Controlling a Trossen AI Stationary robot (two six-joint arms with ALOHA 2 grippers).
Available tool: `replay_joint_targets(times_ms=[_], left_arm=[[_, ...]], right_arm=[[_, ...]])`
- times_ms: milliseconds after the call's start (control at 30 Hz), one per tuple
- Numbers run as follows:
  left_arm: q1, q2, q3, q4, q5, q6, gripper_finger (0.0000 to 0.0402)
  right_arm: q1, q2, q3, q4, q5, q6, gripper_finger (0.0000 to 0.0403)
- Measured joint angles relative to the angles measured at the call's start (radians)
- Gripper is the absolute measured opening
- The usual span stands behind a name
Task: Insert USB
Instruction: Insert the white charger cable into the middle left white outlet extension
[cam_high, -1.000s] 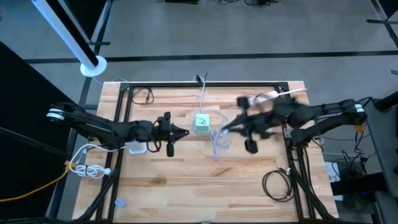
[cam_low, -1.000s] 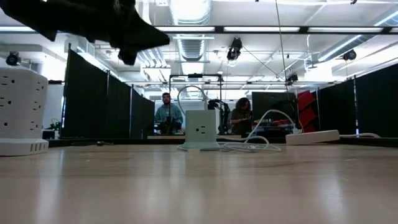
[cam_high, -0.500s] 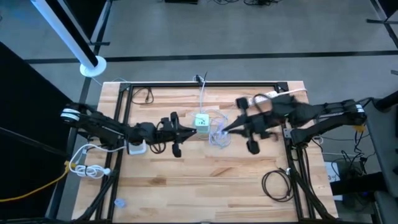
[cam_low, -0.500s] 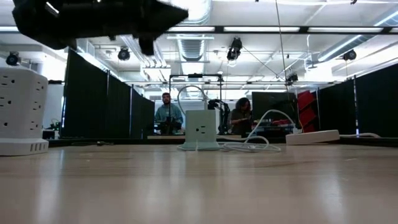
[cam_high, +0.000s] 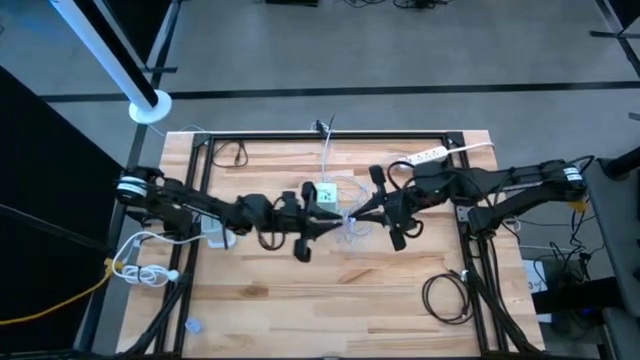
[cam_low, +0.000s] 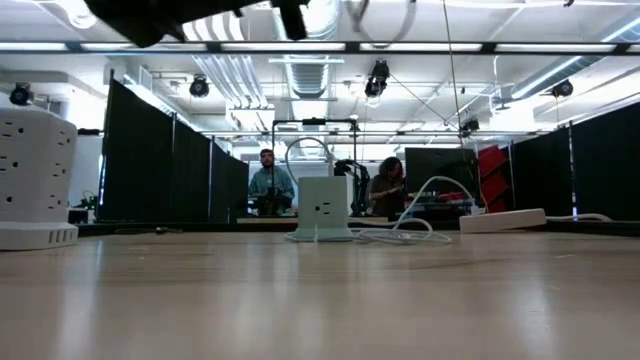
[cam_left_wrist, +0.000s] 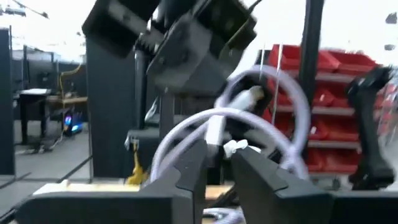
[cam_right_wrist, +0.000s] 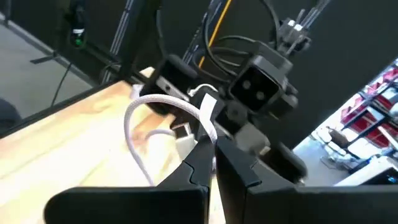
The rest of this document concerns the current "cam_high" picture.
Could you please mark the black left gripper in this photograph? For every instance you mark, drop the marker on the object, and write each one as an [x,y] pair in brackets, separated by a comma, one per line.
[305,225]

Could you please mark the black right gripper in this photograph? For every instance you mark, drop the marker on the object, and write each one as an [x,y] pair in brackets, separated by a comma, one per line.
[400,212]

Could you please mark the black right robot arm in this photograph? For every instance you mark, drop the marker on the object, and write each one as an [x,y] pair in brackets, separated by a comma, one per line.
[480,180]

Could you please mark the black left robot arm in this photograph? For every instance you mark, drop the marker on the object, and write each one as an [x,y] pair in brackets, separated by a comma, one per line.
[170,200]

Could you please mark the mint green cube power strip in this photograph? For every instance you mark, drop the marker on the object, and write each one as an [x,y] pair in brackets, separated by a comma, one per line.
[327,196]

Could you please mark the white flat power strip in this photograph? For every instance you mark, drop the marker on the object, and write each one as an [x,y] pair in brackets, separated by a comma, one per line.
[425,157]

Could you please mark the white labelled box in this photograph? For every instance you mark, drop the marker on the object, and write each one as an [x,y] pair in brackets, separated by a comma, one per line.
[535,280]

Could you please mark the white and black column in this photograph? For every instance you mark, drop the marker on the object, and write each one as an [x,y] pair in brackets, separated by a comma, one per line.
[160,107]

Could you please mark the yellow plug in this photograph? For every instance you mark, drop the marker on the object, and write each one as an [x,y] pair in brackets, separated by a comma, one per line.
[579,206]

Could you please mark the grey equipment cart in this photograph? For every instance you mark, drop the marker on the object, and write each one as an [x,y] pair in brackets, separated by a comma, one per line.
[615,225]

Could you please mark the black curtain panel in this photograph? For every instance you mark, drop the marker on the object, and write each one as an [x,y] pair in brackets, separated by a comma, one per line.
[40,200]
[135,25]
[631,7]

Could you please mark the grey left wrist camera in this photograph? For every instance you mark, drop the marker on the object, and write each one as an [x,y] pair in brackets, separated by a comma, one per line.
[290,200]

